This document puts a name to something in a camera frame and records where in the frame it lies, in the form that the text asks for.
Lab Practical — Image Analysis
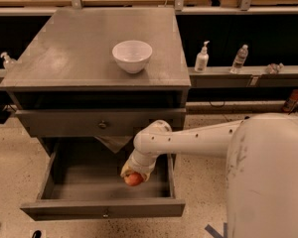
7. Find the orange spray can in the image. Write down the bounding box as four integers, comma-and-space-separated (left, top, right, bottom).
282, 89, 298, 112

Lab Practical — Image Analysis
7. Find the closed grey top drawer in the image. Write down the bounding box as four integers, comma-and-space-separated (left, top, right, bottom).
16, 108, 186, 137

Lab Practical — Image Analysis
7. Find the white pump lotion bottle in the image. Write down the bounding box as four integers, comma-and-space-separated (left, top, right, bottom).
195, 41, 209, 72

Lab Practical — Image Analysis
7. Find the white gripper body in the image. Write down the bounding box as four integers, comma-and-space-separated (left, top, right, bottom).
127, 150, 157, 174

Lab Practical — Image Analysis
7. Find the white ceramic bowl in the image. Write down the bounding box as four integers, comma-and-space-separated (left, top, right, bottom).
112, 40, 153, 73

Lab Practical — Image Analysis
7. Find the blue tape floor marker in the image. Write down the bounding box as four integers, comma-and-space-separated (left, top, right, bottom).
205, 223, 227, 238

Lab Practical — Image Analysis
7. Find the clear pump bottle left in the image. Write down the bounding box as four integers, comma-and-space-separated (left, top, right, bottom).
0, 52, 16, 69

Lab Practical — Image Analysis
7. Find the grey wooden drawer cabinet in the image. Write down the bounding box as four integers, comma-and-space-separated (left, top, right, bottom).
0, 7, 192, 222

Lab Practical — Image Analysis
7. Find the grey cloth under drawer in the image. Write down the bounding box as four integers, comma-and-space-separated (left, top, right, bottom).
96, 136, 132, 154

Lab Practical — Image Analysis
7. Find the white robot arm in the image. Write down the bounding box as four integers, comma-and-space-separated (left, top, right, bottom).
121, 113, 298, 238

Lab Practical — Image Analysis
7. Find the clear plastic water bottle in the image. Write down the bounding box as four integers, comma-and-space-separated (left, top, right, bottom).
229, 45, 248, 73

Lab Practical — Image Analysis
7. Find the red apple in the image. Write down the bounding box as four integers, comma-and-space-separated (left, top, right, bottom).
124, 173, 143, 186

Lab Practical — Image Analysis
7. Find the open grey middle drawer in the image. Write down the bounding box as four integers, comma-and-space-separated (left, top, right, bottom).
21, 138, 185, 221

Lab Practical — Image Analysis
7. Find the crumpled clear plastic wrapper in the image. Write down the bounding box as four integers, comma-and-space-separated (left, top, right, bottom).
266, 63, 284, 74

